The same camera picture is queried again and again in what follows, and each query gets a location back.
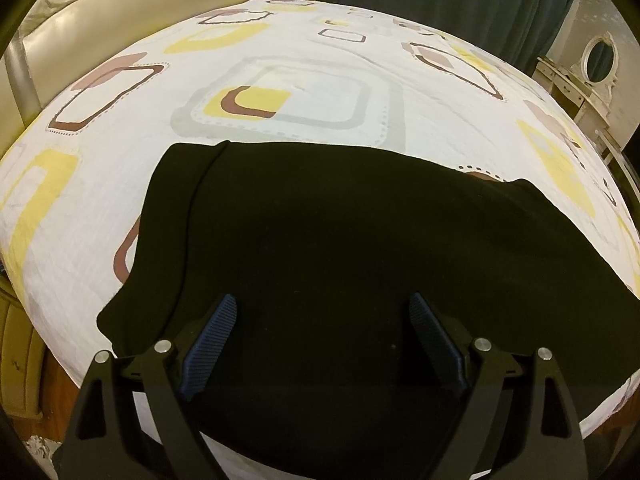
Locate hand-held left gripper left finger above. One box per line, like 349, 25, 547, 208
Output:
55, 293, 239, 480

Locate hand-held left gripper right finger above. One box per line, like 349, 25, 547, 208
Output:
407, 292, 589, 480

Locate black pants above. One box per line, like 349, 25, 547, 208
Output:
96, 140, 640, 468

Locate white low cabinet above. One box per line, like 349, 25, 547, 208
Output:
594, 129, 640, 203

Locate white vanity table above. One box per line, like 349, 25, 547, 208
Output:
532, 56, 613, 132

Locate printed white bed sheet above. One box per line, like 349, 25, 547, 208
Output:
0, 0, 640, 480

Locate oval white framed mirror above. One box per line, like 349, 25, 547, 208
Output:
580, 32, 620, 101

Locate cream leather bed frame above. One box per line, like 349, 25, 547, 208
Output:
0, 277, 78, 423

